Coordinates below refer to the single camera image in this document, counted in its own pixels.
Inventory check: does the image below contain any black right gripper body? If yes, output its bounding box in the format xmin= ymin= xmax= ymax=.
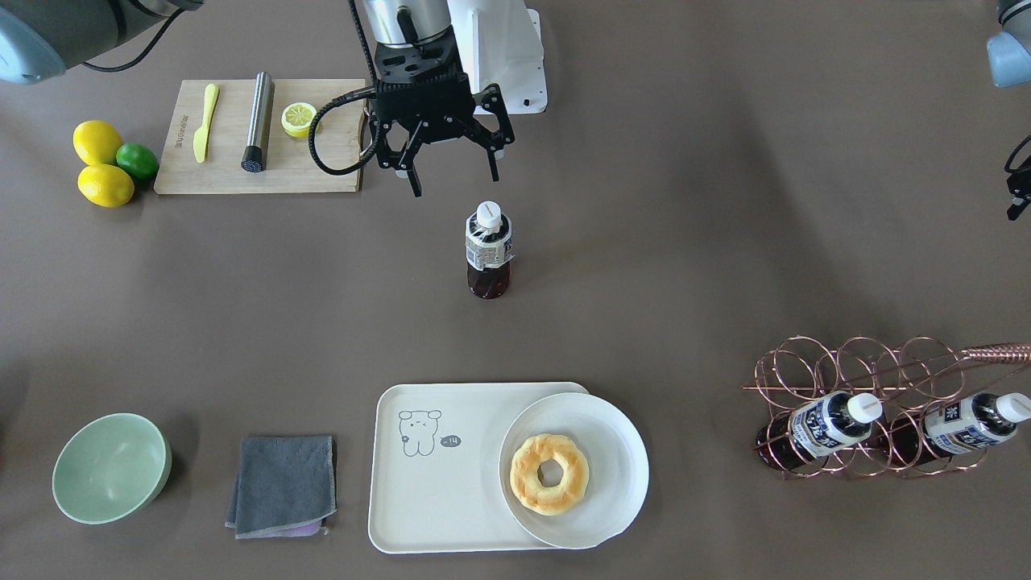
xmin=373 ymin=40 xmax=516 ymax=170

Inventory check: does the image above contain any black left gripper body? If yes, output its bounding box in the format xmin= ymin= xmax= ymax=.
xmin=1003 ymin=135 xmax=1030 ymax=212

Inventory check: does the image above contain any tea bottle white cap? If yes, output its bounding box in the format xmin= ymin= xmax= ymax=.
xmin=464 ymin=201 xmax=513 ymax=300

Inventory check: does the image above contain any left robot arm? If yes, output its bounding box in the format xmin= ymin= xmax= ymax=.
xmin=986 ymin=1 xmax=1030 ymax=221

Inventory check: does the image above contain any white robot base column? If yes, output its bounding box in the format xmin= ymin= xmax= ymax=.
xmin=448 ymin=1 xmax=548 ymax=114

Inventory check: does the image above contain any tea bottle in rack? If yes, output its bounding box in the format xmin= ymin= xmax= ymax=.
xmin=756 ymin=391 xmax=883 ymax=471
xmin=888 ymin=393 xmax=1030 ymax=466

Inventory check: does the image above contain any cream rectangular tray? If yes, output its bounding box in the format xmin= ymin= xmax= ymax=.
xmin=367 ymin=381 xmax=583 ymax=554

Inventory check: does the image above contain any half lemon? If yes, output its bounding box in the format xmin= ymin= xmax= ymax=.
xmin=280 ymin=101 xmax=317 ymax=139

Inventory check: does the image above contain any steel cylinder muddler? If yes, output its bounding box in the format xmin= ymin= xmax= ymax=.
xmin=240 ymin=71 xmax=274 ymax=173

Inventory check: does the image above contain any yellow plastic knife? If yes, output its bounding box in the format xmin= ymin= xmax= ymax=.
xmin=193 ymin=82 xmax=220 ymax=163

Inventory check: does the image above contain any green lime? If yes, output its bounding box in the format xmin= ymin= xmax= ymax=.
xmin=115 ymin=143 xmax=159 ymax=181

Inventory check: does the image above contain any yellow lemon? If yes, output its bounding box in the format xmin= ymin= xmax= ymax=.
xmin=72 ymin=120 xmax=124 ymax=166
xmin=77 ymin=164 xmax=135 ymax=208

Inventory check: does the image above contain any white round plate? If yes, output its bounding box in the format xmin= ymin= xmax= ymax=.
xmin=499 ymin=393 xmax=648 ymax=549

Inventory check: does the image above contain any dark grey cloth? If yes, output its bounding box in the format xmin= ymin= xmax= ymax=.
xmin=225 ymin=434 xmax=337 ymax=540

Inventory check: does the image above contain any glazed donut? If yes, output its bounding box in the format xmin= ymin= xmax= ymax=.
xmin=508 ymin=433 xmax=590 ymax=516

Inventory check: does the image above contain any green bowl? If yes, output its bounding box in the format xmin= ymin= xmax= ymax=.
xmin=52 ymin=412 xmax=172 ymax=525

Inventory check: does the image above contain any copper wire bottle rack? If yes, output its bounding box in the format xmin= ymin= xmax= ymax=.
xmin=750 ymin=335 xmax=1030 ymax=479

